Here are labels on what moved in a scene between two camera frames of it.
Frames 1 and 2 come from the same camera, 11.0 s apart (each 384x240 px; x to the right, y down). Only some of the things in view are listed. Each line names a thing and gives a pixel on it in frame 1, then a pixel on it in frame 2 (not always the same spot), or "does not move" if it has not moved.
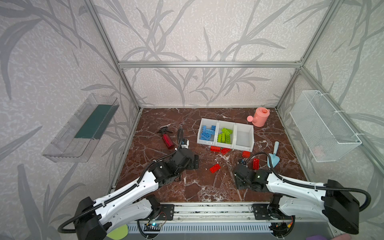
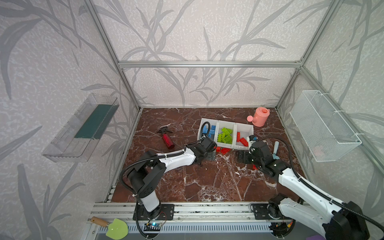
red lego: [225, 151] does not move
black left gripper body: [194, 161] to [208, 154]
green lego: [226, 131] does not move
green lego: [228, 139] does not move
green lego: [219, 139] does not move
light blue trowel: [274, 158] does not move
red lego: [215, 168] to [244, 142]
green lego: [223, 137] does not move
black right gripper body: [237, 178] to [246, 157]
